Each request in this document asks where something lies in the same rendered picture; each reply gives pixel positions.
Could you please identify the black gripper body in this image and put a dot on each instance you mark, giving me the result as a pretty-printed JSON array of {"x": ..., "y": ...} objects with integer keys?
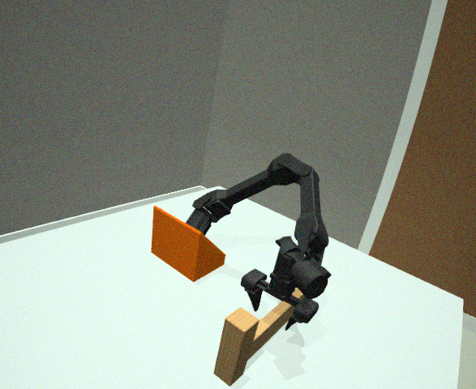
[{"x": 281, "y": 287}]

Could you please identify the wooden rail with steel hooks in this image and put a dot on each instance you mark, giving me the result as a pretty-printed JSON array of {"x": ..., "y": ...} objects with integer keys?
[{"x": 273, "y": 322}]

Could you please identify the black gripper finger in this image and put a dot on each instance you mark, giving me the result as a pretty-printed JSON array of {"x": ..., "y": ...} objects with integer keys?
[
  {"x": 255, "y": 298},
  {"x": 292, "y": 320}
]

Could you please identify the wooden post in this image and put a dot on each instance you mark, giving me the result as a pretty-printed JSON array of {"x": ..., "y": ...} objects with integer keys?
[{"x": 235, "y": 345}]

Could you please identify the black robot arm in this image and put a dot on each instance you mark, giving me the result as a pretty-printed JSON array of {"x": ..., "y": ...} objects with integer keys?
[{"x": 301, "y": 262}]

